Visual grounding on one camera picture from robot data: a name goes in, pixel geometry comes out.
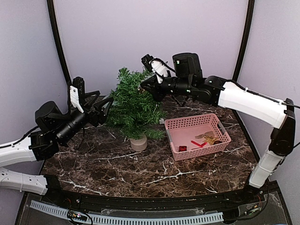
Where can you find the left black frame post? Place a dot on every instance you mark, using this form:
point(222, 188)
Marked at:
point(57, 40)

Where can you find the black frame post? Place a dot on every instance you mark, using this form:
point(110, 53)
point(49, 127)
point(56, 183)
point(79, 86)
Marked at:
point(57, 40)
point(244, 40)

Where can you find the brown reindeer ornament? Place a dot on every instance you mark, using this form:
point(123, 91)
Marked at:
point(209, 133)

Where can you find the small green christmas tree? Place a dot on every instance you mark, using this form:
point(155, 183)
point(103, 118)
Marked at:
point(134, 114)

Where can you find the white slotted cable duct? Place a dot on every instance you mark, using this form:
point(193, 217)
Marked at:
point(125, 217)

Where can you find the red ribbon bow ornament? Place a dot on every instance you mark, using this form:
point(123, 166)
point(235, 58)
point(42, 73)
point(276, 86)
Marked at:
point(198, 145)

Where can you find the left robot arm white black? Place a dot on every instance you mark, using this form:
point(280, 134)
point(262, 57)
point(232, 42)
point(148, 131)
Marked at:
point(42, 142)

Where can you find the right black frame post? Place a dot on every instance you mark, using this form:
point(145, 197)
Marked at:
point(244, 40)

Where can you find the gold star ornament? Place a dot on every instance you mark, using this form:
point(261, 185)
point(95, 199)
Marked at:
point(210, 139)

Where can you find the red foil gift box ornament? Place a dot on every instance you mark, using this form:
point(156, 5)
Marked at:
point(182, 148)

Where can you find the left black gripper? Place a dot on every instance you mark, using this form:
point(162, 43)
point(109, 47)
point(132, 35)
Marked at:
point(99, 116)

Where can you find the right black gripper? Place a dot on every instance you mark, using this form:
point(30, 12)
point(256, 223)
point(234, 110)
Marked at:
point(153, 88)

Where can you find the black front rail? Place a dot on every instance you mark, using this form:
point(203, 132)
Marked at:
point(95, 203)

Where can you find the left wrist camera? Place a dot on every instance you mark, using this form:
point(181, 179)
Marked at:
point(76, 90)

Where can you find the pink plastic basket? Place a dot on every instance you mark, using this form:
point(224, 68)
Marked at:
point(181, 131)

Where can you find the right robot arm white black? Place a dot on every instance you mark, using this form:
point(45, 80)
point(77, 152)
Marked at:
point(186, 79)

